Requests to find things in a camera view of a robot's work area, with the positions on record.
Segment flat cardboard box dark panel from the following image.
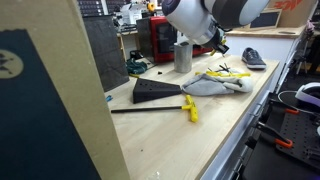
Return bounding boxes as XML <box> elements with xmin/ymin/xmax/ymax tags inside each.
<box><xmin>246</xmin><ymin>8</ymin><xmax>283</xmax><ymax>30</ymax></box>

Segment white background device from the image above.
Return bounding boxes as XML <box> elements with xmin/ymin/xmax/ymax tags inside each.
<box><xmin>119</xmin><ymin>2</ymin><xmax>144</xmax><ymax>26</ymax></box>

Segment black storage drawers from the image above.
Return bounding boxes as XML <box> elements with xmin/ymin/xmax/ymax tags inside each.
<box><xmin>77</xmin><ymin>0</ymin><xmax>105</xmax><ymax>18</ymax></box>

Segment wooden side table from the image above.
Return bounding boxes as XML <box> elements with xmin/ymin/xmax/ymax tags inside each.
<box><xmin>116</xmin><ymin>30</ymin><xmax>139</xmax><ymax>62</ymax></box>

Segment black pegboard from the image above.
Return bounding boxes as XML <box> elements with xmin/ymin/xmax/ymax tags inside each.
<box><xmin>275</xmin><ymin>111</ymin><xmax>320</xmax><ymax>169</ymax></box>

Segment dark green cable bundle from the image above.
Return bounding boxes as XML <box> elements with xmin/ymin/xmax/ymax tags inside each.
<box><xmin>125</xmin><ymin>58</ymin><xmax>149</xmax><ymax>76</ymax></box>

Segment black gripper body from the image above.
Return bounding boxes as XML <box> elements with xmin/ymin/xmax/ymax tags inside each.
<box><xmin>208</xmin><ymin>29</ymin><xmax>230</xmax><ymax>55</ymax></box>

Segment yellow black pliers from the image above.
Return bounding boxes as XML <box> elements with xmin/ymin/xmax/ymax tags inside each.
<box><xmin>213</xmin><ymin>64</ymin><xmax>252</xmax><ymax>79</ymax></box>

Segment grey cloth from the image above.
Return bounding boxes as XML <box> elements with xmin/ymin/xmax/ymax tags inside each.
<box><xmin>180</xmin><ymin>68</ymin><xmax>255</xmax><ymax>98</ymax></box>

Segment large cardboard box blue print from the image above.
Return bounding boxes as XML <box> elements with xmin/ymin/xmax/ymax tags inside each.
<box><xmin>0</xmin><ymin>0</ymin><xmax>131</xmax><ymax>180</ymax></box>

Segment white headset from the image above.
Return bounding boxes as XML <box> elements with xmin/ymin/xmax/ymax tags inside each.
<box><xmin>294</xmin><ymin>82</ymin><xmax>320</xmax><ymax>108</ymax></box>

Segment white cabinet wooden top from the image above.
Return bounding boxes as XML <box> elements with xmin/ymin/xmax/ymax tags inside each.
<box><xmin>223</xmin><ymin>25</ymin><xmax>307</xmax><ymax>93</ymax></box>

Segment black wedge hex key stand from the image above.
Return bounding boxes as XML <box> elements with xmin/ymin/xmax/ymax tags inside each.
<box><xmin>132</xmin><ymin>77</ymin><xmax>183</xmax><ymax>105</ymax></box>

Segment cardboard box red print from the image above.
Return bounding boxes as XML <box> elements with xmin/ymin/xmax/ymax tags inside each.
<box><xmin>266</xmin><ymin>0</ymin><xmax>318</xmax><ymax>28</ymax></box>

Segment large yellow T-handle hex key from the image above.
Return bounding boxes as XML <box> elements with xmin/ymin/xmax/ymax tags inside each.
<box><xmin>110</xmin><ymin>94</ymin><xmax>199</xmax><ymax>124</ymax></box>

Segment red microwave oven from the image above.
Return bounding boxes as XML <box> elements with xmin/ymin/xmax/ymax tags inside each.
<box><xmin>136</xmin><ymin>15</ymin><xmax>214</xmax><ymax>64</ymax></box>

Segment black clamp orange tip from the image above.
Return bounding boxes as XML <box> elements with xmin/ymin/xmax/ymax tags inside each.
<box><xmin>269</xmin><ymin>98</ymin><xmax>301</xmax><ymax>116</ymax></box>
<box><xmin>255</xmin><ymin>121</ymin><xmax>294</xmax><ymax>150</ymax></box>

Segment grey metal cylinder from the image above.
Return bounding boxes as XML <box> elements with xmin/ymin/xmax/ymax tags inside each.
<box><xmin>173</xmin><ymin>41</ymin><xmax>194</xmax><ymax>74</ymax></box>

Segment white cable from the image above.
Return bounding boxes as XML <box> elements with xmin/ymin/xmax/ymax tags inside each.
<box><xmin>277</xmin><ymin>89</ymin><xmax>301</xmax><ymax>111</ymax></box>

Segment black fabric panel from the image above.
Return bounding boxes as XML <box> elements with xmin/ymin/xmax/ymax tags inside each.
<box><xmin>82</xmin><ymin>14</ymin><xmax>130</xmax><ymax>93</ymax></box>

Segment grey sneaker shoe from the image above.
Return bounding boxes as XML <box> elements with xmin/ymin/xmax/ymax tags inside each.
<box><xmin>241</xmin><ymin>47</ymin><xmax>267</xmax><ymax>70</ymax></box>

